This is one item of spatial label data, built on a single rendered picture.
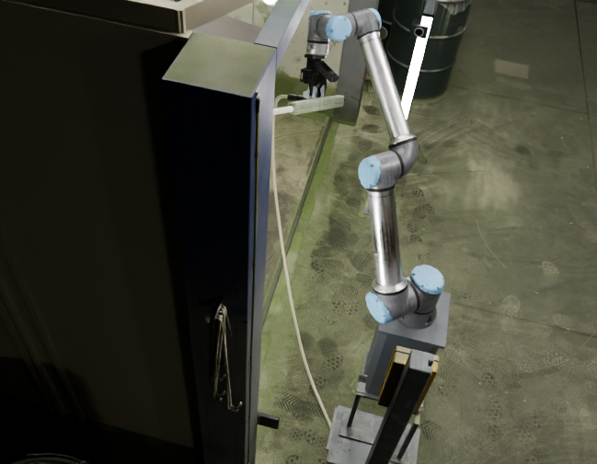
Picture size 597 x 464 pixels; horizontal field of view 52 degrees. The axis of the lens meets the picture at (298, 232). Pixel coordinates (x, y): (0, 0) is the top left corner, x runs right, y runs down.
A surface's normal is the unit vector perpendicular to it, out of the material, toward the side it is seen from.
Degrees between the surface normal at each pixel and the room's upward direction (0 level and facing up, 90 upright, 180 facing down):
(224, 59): 0
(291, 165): 0
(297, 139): 0
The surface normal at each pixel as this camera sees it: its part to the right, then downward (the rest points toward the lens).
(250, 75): 0.07, -0.66
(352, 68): -0.24, 0.72
